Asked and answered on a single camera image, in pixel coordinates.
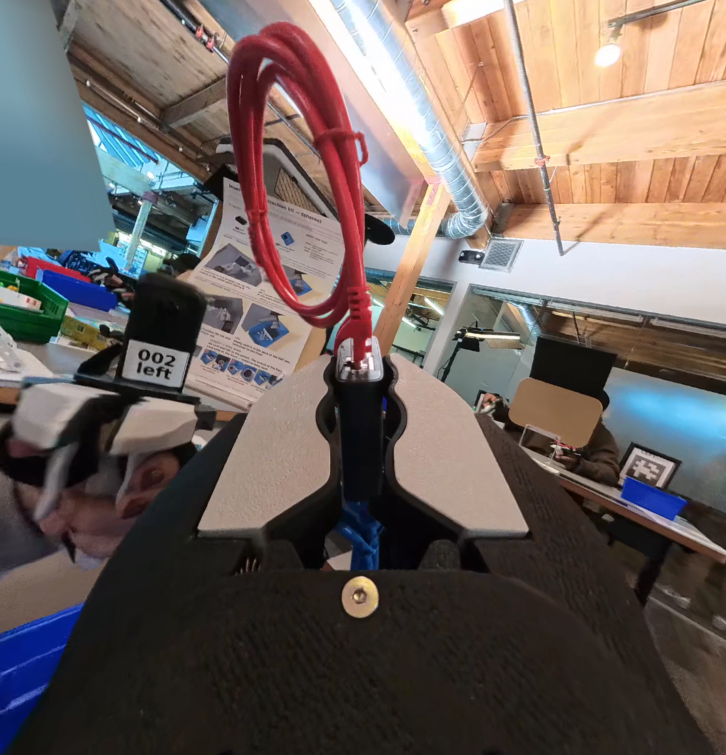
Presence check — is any metal ceiling pipe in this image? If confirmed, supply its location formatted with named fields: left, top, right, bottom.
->
left=505, top=0, right=567, bottom=257

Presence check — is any person's left hand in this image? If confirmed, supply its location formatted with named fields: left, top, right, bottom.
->
left=21, top=448, right=184, bottom=570

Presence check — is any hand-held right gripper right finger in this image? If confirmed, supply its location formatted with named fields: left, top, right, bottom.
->
left=380, top=353, right=530, bottom=570

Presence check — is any red ethernet cable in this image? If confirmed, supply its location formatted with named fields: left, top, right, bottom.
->
left=226, top=22, right=377, bottom=371

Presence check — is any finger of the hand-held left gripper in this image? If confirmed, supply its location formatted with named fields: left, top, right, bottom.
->
left=106, top=400, right=199, bottom=456
left=0, top=383, right=128, bottom=490

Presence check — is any fiducial marker board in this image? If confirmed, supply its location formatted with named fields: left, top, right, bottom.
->
left=619, top=442, right=682, bottom=490

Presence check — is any clear acrylic stand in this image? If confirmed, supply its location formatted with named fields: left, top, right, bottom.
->
left=519, top=424, right=561, bottom=458

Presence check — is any small blue bin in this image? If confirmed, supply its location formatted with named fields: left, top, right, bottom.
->
left=621, top=477, right=688, bottom=521

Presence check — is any ceiling spot lamp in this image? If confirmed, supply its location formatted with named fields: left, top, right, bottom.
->
left=593, top=24, right=626, bottom=68

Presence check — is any printed instruction sheet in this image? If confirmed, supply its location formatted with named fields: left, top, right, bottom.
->
left=186, top=177, right=347, bottom=408

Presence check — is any black dome fixture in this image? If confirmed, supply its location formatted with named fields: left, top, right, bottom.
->
left=364, top=212, right=397, bottom=247

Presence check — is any black tripod light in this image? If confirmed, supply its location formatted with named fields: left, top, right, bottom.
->
left=439, top=323, right=522, bottom=384

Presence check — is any blue plastic bin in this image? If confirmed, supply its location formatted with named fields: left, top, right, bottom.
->
left=0, top=602, right=85, bottom=739

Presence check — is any red plastic crate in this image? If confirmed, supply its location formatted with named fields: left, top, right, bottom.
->
left=18, top=255, right=92, bottom=284

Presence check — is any blue plastic crate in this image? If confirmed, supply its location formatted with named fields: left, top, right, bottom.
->
left=37, top=268, right=119, bottom=312

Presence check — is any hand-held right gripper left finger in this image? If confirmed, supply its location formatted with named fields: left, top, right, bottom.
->
left=197, top=354, right=344, bottom=571

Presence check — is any blue ethernet cable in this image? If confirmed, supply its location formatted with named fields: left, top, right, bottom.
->
left=334, top=500, right=383, bottom=571

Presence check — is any wooden column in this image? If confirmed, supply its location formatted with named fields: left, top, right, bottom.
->
left=372, top=183, right=452, bottom=355

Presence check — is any black ethernet adapter box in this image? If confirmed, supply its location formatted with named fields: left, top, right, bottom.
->
left=330, top=337, right=389, bottom=502

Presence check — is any grey wall vent grille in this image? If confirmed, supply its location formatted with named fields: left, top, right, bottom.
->
left=480, top=236, right=524, bottom=273

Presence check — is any silver spiral duct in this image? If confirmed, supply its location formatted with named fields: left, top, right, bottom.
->
left=330, top=0, right=490, bottom=239

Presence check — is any green plastic crate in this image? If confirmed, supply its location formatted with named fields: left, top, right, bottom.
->
left=0, top=268, right=70, bottom=344

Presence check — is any black wall panel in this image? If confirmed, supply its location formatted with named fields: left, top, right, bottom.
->
left=528, top=335, right=619, bottom=408

